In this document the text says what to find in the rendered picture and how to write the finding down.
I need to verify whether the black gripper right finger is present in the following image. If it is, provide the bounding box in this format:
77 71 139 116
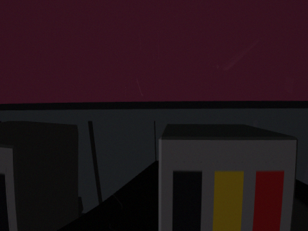
291 180 308 231

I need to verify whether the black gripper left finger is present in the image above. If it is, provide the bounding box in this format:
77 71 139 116
57 161 158 231

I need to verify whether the dark grey flat base plate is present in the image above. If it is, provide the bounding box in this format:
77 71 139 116
0 100 308 217

